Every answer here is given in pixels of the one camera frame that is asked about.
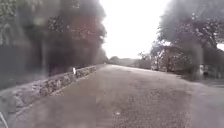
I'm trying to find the distant hedge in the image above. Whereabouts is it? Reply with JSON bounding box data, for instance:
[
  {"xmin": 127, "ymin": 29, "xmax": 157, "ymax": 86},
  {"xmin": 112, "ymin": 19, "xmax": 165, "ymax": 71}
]
[{"xmin": 108, "ymin": 55, "xmax": 153, "ymax": 70}]

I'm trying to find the grey asphalt road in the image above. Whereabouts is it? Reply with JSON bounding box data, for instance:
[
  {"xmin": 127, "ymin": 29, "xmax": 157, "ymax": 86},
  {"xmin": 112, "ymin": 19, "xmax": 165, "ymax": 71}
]
[{"xmin": 6, "ymin": 64, "xmax": 224, "ymax": 128}]

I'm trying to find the row of dark trees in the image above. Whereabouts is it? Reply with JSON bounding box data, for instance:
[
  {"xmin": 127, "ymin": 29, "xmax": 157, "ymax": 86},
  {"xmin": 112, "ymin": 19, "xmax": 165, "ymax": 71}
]
[{"xmin": 0, "ymin": 0, "xmax": 109, "ymax": 79}]

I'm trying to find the large tree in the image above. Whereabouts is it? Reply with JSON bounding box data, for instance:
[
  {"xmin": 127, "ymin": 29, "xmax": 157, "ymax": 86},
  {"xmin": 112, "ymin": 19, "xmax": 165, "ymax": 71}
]
[{"xmin": 149, "ymin": 0, "xmax": 224, "ymax": 81}]

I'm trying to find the low stone wall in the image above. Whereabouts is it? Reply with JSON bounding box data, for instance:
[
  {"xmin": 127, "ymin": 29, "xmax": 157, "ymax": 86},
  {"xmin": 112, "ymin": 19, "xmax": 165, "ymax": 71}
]
[{"xmin": 0, "ymin": 64, "xmax": 105, "ymax": 118}]

